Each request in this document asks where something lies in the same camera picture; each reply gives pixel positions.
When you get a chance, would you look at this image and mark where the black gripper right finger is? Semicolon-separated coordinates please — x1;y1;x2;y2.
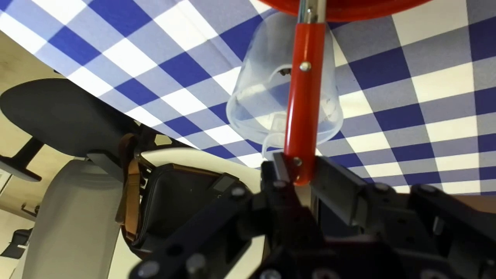
308;154;496;279

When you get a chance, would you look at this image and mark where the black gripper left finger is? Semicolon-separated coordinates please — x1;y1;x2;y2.
128;152;299;279

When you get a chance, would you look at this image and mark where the red plastic bowl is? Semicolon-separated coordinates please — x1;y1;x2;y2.
257;0;432;24

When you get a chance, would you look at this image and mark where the red handled metal spoon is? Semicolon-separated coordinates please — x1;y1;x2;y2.
282;0;328;188

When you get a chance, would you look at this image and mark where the blue white checkered tablecloth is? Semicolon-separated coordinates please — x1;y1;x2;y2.
0;0;496;196

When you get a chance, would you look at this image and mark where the grey cylinder post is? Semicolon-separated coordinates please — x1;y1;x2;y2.
16;157;130;279

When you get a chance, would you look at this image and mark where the clear plastic measuring cup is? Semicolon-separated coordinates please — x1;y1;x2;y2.
224;11;345;160

